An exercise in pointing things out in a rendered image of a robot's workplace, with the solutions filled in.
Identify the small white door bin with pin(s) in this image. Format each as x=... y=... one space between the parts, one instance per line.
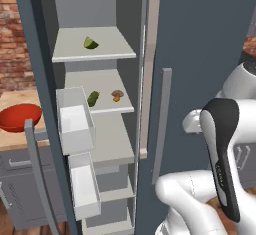
x=85 y=190

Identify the green cucumber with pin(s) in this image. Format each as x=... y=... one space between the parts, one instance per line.
x=93 y=98

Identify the grey fridge body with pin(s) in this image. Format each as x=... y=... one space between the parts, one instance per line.
x=128 y=12

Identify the grey cupboard door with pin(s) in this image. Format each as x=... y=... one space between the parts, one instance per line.
x=30 y=202

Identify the red bowl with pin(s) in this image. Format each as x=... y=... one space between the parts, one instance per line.
x=19 y=116

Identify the grey cupboard run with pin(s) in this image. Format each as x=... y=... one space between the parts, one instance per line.
x=245 y=175

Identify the green lemon wedge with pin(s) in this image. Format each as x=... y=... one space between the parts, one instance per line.
x=90 y=43

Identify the large white door bin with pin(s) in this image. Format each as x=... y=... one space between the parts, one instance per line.
x=75 y=127

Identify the grey drawer front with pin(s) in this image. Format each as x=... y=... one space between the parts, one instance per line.
x=20 y=172

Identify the grey freezer shelf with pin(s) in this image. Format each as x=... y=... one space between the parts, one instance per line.
x=111 y=45
x=110 y=227
x=110 y=139
x=115 y=192
x=106 y=80

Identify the brown mushroom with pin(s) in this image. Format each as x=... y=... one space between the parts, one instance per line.
x=117 y=95

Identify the dark grey freezer door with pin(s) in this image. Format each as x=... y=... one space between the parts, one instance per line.
x=37 y=62

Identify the dark grey fridge door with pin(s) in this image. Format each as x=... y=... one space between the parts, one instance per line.
x=200 y=29

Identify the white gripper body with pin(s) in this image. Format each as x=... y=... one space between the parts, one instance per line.
x=191 y=121

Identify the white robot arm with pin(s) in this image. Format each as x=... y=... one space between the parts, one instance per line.
x=186 y=192

